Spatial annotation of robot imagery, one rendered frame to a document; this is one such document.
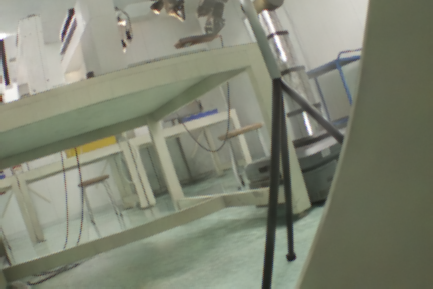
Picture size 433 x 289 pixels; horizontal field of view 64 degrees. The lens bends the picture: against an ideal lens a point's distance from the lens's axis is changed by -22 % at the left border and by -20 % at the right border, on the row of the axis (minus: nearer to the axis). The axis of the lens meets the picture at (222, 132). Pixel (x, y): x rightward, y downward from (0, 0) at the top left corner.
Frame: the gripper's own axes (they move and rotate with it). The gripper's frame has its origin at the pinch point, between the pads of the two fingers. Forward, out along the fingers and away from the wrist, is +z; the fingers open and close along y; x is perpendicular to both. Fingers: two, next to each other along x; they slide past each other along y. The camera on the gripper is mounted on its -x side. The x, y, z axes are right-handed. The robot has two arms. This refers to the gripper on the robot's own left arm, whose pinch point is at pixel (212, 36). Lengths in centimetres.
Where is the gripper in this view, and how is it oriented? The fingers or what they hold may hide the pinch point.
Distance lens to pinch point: 200.5
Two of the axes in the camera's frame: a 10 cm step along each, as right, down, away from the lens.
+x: 9.0, 2.4, 3.7
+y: 4.2, -1.6, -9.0
